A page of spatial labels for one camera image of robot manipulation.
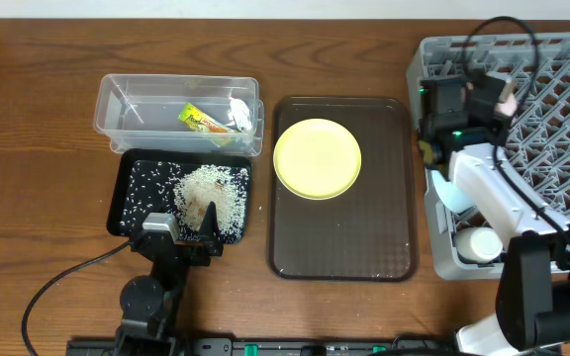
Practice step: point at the brown plastic tray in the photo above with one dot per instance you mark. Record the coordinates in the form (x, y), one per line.
(369, 232)

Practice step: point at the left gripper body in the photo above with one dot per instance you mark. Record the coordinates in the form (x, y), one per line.
(186, 247)

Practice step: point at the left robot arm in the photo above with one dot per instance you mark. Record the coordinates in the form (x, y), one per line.
(150, 303)

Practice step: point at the food scraps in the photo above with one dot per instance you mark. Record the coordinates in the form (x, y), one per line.
(185, 191)

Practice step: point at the green snack wrapper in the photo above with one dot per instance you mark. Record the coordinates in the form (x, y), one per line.
(198, 121)

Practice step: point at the clear plastic bin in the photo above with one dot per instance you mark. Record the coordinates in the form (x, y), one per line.
(141, 111)

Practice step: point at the black plastic bin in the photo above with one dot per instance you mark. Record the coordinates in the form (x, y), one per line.
(130, 157)

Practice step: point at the white tissue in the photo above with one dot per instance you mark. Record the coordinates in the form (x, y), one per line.
(239, 115)

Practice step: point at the white bowl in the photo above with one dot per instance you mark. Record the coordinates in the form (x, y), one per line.
(508, 107)

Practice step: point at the grey dishwasher rack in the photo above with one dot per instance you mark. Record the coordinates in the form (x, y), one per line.
(538, 143)

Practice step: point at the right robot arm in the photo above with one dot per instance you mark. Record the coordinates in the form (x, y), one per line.
(461, 132)

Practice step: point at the blue bowl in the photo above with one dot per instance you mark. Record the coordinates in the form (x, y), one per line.
(454, 199)

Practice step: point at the pale green cup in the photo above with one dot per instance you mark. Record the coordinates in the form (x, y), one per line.
(478, 244)

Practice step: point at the yellow plate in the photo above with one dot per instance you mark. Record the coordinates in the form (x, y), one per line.
(317, 159)

